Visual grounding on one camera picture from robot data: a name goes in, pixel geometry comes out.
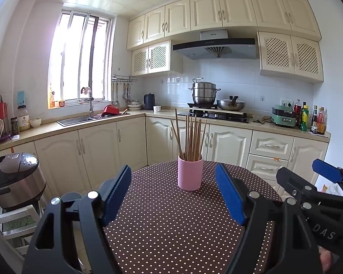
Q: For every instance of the bunch of wooden chopsticks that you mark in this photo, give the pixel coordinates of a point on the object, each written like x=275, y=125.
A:
x=193, y=142

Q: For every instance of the pink utensil cup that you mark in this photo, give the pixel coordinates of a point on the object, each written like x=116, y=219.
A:
x=190, y=177

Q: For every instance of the red plastic basin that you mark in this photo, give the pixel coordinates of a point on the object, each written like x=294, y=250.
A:
x=110, y=110

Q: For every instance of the steel sink faucet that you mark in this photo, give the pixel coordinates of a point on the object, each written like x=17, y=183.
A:
x=91, y=108

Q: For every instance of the small white bowl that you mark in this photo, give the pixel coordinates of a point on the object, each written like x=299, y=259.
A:
x=36, y=122

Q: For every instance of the green electric cooker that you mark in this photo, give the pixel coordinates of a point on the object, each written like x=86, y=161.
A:
x=284, y=117

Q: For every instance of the purple cloth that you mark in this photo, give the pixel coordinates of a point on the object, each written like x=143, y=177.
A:
x=4, y=137

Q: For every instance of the small white object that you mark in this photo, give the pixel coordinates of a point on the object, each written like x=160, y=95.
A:
x=15, y=138

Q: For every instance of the white mug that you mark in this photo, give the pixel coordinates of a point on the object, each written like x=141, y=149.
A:
x=157, y=109

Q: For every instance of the black burner stand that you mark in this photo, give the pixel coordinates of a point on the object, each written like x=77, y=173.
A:
x=194, y=105

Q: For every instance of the cream kitchen base cabinets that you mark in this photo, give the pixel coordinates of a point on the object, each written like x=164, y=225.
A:
x=97, y=148

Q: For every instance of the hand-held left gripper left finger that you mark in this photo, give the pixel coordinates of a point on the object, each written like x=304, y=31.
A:
x=117, y=194

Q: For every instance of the brown rag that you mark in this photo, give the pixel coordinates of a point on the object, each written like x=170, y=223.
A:
x=88, y=90

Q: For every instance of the orange bottle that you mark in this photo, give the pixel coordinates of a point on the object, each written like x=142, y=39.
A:
x=51, y=101

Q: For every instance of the hanging steel spatula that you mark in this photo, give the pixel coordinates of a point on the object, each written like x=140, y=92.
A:
x=127, y=94

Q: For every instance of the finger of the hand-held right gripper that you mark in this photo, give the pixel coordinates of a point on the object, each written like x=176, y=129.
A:
x=297, y=184
x=327, y=169

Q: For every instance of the brown bottle red label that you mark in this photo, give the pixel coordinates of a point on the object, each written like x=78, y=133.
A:
x=321, y=124

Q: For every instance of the glass jar white lid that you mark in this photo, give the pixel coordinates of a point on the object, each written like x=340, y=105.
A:
x=23, y=121

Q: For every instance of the pale blue packet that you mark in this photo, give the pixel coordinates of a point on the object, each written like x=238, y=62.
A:
x=21, y=97

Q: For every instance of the cream upper wall cabinets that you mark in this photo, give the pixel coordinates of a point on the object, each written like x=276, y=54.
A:
x=205, y=11

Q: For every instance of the dark soy sauce bottle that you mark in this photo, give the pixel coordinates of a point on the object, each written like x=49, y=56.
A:
x=314, y=121

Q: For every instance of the steel rice cooker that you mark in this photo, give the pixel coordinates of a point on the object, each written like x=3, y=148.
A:
x=17, y=182

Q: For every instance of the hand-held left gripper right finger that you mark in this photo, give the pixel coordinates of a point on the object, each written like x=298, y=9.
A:
x=231, y=197

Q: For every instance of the white wall socket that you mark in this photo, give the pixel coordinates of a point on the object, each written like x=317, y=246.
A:
x=285, y=102

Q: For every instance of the slim dark bottle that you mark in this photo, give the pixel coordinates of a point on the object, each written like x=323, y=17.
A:
x=304, y=104

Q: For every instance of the stacked steel steamer pot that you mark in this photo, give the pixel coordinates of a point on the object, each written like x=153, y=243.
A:
x=204, y=92

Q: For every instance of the small red jar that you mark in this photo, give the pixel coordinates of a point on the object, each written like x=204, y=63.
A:
x=61, y=104

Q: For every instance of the steel wok with lid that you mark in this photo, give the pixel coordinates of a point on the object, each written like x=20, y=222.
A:
x=231, y=105

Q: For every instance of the steel kitchen sink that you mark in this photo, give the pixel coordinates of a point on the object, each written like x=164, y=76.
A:
x=74, y=120

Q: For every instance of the dark bottle red label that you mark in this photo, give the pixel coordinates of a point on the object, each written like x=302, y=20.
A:
x=297, y=110

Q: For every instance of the black range hood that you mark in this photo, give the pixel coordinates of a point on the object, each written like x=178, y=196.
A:
x=194, y=50

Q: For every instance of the light wooden board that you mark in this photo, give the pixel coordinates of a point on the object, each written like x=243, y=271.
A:
x=240, y=112

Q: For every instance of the cream lattice door cabinet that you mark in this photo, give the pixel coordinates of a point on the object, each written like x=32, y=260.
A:
x=157, y=58
x=277, y=52

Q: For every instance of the white stand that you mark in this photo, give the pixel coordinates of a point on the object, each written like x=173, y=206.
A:
x=5, y=219

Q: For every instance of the black electric kettle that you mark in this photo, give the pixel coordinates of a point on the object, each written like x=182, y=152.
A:
x=149, y=102

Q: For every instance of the green bottle yellow label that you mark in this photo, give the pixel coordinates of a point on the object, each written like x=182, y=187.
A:
x=304, y=120

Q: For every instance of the white plastic bag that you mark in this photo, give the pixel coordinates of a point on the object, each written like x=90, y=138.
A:
x=331, y=189

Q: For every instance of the black glass gas hob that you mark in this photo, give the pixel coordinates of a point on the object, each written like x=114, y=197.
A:
x=217, y=117

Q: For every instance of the small dark jar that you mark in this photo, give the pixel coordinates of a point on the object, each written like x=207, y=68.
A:
x=15, y=127

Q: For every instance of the metal wall rail rack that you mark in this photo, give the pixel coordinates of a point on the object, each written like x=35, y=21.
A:
x=124, y=78

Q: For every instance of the kitchen window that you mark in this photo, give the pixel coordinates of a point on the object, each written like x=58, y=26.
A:
x=74, y=62

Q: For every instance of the hanging steel ladle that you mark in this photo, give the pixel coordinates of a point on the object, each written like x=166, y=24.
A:
x=115, y=102

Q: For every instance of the person's right hand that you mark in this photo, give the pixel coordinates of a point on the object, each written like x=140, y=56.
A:
x=326, y=262

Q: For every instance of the stack of white bowls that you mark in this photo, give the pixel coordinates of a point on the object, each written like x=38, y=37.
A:
x=135, y=106

